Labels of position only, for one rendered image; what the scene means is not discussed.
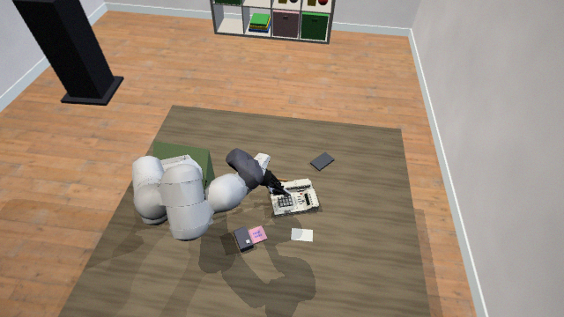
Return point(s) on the white desk phone body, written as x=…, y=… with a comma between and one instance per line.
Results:
x=300, y=201

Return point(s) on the pink sticky note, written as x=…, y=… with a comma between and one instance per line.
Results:
x=257, y=234

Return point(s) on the white sheet of paper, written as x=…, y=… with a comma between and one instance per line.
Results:
x=302, y=234

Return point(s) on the white telephone handset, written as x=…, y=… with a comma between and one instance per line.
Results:
x=298, y=184

